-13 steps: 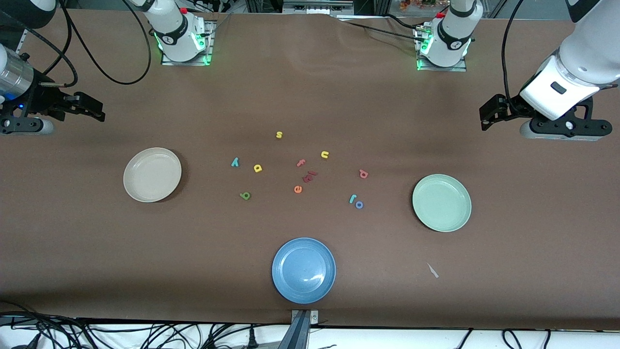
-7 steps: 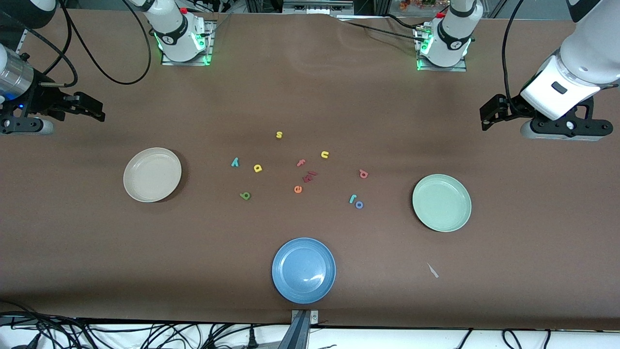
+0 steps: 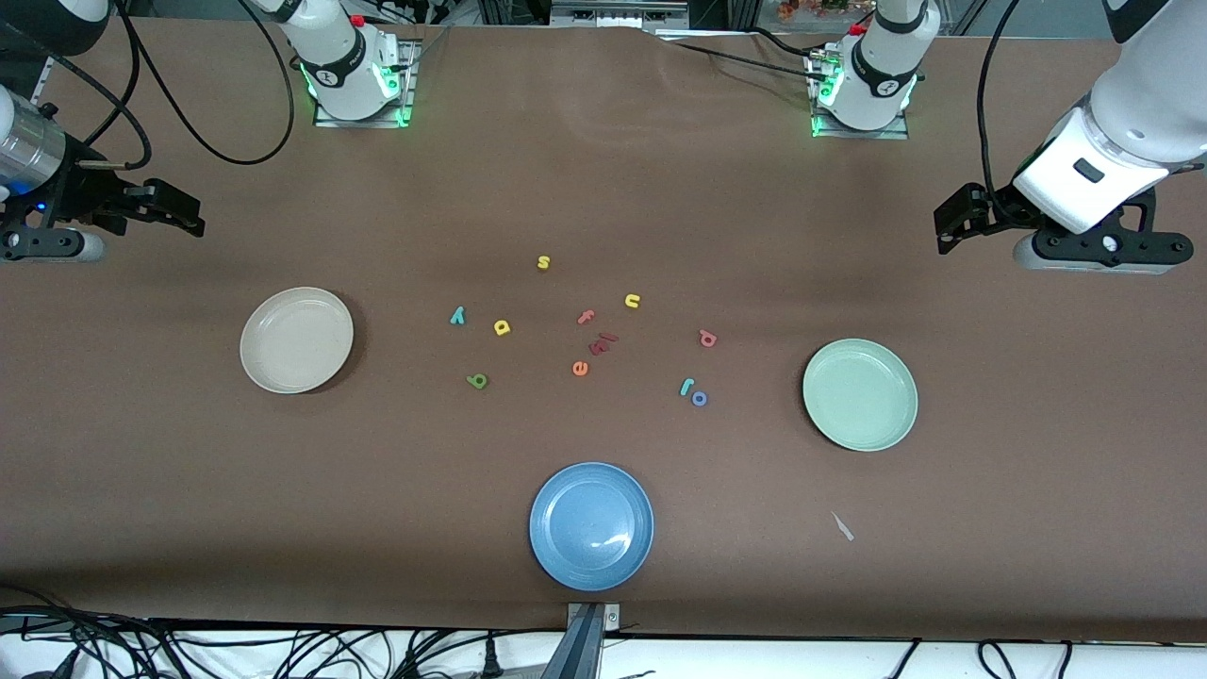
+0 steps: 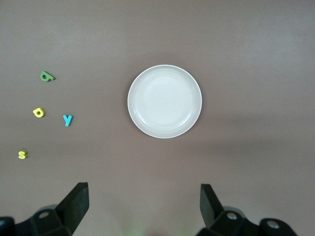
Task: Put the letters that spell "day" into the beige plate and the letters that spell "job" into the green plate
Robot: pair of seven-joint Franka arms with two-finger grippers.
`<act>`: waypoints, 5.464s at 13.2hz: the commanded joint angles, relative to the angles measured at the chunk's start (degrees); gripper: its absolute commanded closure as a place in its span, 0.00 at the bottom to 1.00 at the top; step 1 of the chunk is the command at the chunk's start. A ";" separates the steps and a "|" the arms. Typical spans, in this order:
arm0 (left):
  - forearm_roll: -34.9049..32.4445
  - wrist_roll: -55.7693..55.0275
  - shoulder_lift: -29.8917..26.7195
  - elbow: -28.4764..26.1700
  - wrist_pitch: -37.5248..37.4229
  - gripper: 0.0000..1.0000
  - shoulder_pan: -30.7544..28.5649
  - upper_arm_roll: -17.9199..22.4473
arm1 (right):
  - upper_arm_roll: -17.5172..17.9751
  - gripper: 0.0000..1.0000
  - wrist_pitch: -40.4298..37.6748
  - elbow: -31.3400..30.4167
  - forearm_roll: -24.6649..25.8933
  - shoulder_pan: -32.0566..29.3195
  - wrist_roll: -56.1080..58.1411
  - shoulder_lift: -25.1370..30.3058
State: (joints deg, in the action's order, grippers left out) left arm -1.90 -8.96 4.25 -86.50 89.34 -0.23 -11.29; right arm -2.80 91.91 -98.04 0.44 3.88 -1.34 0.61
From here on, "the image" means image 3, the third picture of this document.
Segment beige brown plate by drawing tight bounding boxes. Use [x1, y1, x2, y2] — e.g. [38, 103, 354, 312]
[239, 286, 355, 395]

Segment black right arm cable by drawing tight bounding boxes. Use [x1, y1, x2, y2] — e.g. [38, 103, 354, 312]
[0, 0, 295, 171]

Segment thin black table cable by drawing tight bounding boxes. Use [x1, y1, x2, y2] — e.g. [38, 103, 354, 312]
[660, 36, 823, 78]
[748, 26, 826, 56]

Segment brown table cover sheet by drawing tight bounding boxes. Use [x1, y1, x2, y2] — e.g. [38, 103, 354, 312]
[0, 17, 1207, 644]

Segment blue plate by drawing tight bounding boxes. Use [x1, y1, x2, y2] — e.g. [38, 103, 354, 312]
[528, 461, 655, 593]

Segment grey metal rail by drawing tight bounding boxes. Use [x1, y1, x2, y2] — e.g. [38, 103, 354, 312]
[550, 0, 689, 29]

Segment light green plate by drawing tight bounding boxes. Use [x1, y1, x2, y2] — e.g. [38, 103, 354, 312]
[802, 338, 919, 453]

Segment black floor cable tangle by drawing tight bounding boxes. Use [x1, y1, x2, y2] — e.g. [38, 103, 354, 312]
[0, 585, 534, 679]

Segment orange artificial flowers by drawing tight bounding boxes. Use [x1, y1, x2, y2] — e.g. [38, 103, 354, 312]
[778, 0, 878, 20]

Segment metal table edge bracket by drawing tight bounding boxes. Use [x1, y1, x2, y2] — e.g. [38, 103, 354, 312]
[564, 602, 623, 679]

